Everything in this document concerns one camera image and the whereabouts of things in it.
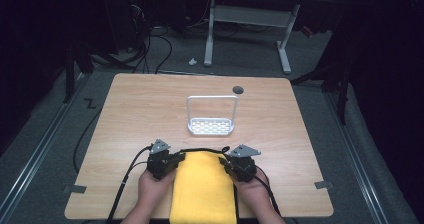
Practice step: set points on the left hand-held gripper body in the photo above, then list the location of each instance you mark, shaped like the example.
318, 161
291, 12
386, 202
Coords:
160, 164

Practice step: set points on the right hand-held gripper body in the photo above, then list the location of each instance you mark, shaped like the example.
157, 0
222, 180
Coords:
245, 167

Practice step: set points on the yellow cloth with black trim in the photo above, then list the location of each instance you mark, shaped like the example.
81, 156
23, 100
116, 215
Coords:
201, 187

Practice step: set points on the person's left hand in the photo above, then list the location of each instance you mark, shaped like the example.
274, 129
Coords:
155, 192

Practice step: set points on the person's right hand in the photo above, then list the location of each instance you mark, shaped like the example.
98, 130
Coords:
255, 195

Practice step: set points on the white towel rack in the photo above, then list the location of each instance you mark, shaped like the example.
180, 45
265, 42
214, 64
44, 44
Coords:
210, 127

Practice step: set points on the black round table grommet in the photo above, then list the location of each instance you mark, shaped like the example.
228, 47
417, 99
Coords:
238, 90

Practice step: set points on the grey tape strip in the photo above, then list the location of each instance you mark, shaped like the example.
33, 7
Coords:
76, 189
323, 185

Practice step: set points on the crumpled white paper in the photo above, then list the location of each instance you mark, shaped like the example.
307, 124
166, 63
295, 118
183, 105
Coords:
192, 62

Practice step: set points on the black metal stand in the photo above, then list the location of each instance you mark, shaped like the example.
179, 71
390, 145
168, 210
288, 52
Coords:
342, 94
69, 74

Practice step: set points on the white-legged wooden desk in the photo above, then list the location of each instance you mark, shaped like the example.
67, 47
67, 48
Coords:
250, 15

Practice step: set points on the small red object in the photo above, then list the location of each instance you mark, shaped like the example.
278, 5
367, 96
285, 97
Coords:
307, 31

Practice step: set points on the metal floor rail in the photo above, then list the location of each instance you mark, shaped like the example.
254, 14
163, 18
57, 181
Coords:
355, 157
36, 154

